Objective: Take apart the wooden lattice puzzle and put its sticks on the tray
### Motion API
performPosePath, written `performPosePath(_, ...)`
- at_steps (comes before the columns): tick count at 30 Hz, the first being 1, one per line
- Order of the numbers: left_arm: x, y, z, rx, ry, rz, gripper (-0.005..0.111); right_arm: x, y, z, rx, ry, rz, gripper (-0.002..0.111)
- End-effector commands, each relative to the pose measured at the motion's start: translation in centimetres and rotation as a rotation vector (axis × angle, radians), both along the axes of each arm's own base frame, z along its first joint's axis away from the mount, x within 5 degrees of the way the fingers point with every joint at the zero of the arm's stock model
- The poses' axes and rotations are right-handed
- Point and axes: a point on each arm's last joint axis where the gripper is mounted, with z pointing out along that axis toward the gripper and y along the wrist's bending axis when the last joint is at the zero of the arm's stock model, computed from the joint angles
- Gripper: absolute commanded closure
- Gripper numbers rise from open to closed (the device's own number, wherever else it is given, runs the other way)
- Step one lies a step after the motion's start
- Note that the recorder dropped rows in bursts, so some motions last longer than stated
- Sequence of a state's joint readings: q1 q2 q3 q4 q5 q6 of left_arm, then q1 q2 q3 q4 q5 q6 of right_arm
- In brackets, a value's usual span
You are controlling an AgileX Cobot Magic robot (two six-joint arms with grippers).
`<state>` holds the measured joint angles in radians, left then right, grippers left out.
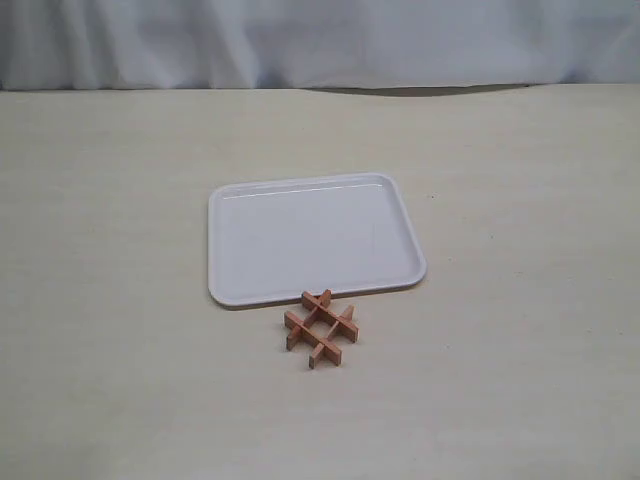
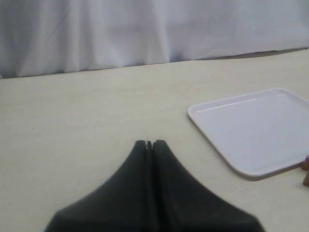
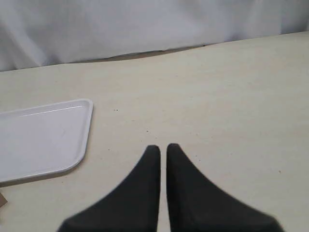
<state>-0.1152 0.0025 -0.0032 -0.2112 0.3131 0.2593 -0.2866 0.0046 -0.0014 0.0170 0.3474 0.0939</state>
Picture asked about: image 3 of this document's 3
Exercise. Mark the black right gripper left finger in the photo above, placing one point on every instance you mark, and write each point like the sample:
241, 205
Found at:
133, 206

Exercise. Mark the notched wooden piece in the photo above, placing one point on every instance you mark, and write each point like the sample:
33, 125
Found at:
3, 200

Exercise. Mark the white plastic tray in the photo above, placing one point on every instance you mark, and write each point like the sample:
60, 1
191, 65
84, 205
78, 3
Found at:
44, 140

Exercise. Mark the white backdrop cloth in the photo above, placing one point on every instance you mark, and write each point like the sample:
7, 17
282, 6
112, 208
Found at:
35, 33

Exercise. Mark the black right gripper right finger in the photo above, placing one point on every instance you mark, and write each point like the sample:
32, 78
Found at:
196, 204

